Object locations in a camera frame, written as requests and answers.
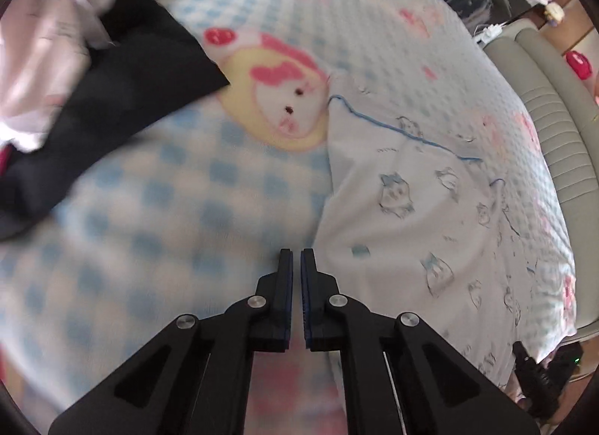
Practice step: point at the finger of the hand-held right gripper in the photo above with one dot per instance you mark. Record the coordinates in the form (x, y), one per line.
(533, 374)

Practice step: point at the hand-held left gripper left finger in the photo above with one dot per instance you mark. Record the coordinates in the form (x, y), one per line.
(288, 299)

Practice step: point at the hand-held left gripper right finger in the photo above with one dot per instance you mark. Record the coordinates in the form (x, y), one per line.
(305, 299)

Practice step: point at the white cartoon print pajama top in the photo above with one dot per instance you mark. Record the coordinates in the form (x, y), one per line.
(397, 238)

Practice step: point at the checkered cartoon print blanket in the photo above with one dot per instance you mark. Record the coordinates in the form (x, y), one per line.
(164, 229)

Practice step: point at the grey padded headboard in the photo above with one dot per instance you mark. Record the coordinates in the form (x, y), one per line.
(561, 135)

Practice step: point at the black garment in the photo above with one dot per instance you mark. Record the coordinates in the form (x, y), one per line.
(140, 65)

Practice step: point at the red round toy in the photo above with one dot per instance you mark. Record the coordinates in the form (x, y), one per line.
(578, 64)

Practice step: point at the white power strip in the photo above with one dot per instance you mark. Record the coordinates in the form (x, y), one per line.
(489, 33)

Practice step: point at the small cream toy figure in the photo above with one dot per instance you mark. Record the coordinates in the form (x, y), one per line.
(554, 12)

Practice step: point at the white and pink garment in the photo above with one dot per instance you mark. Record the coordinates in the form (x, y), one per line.
(47, 41)

